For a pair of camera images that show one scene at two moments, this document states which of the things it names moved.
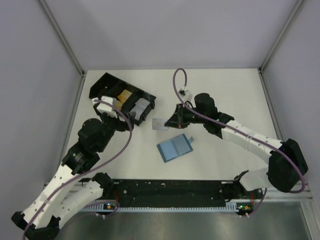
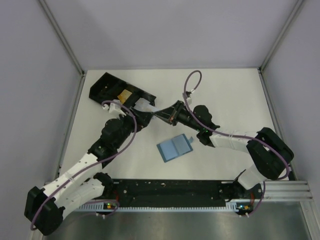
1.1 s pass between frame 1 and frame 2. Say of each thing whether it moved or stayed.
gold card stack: stayed
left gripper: moved
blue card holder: stayed
